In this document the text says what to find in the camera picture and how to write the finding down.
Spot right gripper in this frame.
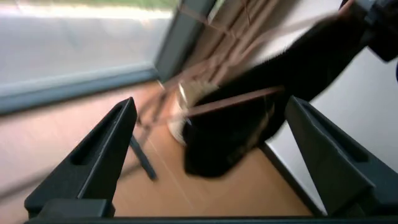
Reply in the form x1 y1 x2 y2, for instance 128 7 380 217
362 0 398 62

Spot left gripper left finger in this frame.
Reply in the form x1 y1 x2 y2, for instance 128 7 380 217
24 96 138 218

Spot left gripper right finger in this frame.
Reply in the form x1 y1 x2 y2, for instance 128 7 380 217
284 95 398 217

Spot black drawstring shorts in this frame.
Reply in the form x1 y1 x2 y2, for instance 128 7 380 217
182 15 369 179

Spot pink clothes hanger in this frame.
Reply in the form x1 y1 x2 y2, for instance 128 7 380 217
185 86 285 118

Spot black clothes rack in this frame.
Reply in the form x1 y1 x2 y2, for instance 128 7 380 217
129 90 170 181

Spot white laundry basket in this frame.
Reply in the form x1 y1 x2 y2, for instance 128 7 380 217
167 80 220 147

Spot brown curtain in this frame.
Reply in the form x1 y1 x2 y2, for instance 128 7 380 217
183 0 280 86

